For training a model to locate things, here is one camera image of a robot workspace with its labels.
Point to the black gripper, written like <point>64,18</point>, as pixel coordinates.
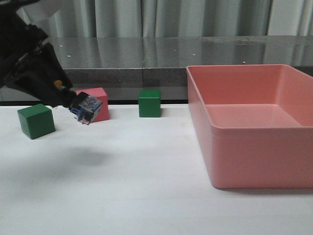
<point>26,64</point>

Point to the yellow push button switch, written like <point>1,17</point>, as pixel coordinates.
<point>84,106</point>

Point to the left green cube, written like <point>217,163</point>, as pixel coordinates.
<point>36,121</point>

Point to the green cube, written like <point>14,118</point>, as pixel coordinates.
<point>149,102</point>
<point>36,121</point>

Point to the grey curtain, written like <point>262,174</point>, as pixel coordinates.
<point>171,18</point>

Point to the pink cube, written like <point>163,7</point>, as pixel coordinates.
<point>100,94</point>

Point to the grey glossy bench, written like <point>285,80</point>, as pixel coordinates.
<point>125,66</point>

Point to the right green cube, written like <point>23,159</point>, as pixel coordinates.
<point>149,102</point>

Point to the pink plastic bin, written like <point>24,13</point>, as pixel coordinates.
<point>254,124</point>

